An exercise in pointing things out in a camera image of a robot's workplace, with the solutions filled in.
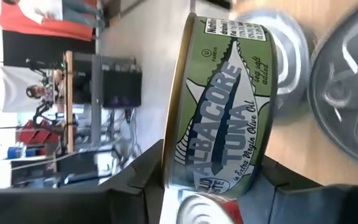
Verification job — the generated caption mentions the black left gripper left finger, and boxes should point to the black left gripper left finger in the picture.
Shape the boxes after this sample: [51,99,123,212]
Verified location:
[0,139,166,224]

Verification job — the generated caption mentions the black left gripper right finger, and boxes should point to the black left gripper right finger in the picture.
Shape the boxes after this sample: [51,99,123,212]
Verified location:
[237,155,358,224]

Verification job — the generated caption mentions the silver-lid red-label tuna can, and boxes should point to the silver-lid red-label tuna can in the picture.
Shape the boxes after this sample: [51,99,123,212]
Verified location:
[175,192,245,224]
[308,0,358,170]

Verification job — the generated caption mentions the gold-lid green-label tuna can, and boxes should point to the gold-lid green-label tuna can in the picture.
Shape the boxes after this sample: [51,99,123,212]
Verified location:
[162,12,279,200]

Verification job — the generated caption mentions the silver-lid green-label tuna can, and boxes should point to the silver-lid green-label tuna can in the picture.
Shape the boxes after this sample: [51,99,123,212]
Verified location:
[234,11,312,121]

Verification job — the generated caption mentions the blue storage bins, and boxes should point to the blue storage bins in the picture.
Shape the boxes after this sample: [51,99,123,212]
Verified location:
[6,146,37,160]

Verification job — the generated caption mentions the red storage bins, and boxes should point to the red storage bins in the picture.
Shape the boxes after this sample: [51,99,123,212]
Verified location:
[16,119,60,146]

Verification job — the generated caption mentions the person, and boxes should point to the person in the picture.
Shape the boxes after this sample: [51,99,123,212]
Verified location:
[25,68,62,110]

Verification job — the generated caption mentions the white hanging sheet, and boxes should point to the white hanging sheet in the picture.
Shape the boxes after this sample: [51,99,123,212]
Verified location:
[1,66,48,113]

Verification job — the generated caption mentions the black computer case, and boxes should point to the black computer case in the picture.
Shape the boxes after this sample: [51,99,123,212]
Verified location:
[102,63,143,109]

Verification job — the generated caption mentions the orange cloth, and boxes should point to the orange cloth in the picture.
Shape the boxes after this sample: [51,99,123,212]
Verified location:
[0,0,96,42]

